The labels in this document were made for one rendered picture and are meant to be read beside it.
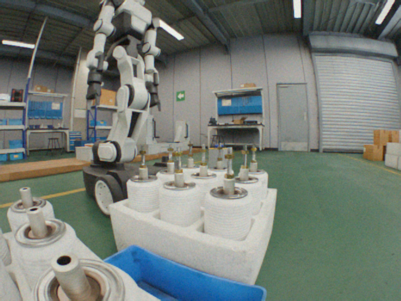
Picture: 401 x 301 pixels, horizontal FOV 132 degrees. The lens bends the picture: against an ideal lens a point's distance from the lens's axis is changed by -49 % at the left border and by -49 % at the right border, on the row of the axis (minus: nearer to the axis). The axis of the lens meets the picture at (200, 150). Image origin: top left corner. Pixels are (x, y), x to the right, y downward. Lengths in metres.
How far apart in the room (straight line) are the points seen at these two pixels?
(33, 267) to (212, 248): 0.27
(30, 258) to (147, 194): 0.32
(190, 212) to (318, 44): 5.75
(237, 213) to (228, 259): 0.08
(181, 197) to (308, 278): 0.40
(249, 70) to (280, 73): 1.05
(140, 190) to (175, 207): 0.11
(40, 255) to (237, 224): 0.30
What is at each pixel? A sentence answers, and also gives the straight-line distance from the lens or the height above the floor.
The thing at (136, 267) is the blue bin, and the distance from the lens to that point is 0.46.
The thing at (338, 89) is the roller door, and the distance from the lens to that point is 5.87.
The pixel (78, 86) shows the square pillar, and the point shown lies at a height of 2.34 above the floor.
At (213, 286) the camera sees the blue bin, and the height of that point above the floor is 0.09.
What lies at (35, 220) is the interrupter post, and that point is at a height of 0.27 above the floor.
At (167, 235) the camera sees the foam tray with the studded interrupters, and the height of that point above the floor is 0.17.
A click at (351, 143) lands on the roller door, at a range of 5.79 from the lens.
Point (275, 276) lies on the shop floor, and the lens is 0.52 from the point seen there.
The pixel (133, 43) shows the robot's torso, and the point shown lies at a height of 1.00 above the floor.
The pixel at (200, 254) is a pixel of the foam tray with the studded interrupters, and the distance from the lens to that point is 0.34.
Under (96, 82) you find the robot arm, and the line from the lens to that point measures 1.02.
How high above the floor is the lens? 0.36
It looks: 4 degrees down
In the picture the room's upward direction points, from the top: straight up
